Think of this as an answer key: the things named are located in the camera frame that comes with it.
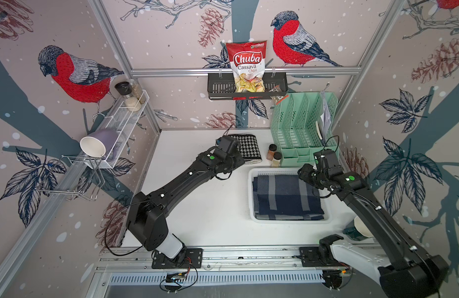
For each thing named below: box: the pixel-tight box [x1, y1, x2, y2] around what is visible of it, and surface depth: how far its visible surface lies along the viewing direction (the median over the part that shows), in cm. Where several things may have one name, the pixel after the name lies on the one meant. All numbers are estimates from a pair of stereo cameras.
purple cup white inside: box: [79, 128, 119, 158], surface depth 63 cm
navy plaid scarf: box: [251, 175, 326, 221], surface depth 84 cm
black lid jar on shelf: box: [114, 81, 133, 96], surface depth 81 cm
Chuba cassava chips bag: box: [225, 40, 268, 93], surface depth 84 cm
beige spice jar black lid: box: [271, 151, 283, 168], surface depth 98 cm
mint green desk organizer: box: [270, 91, 340, 167], surface depth 109 cm
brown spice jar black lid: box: [266, 143, 278, 161], surface depth 101 cm
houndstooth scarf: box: [227, 134, 263, 165], surface depth 108 cm
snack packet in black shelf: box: [269, 84, 290, 105], surface depth 92 cm
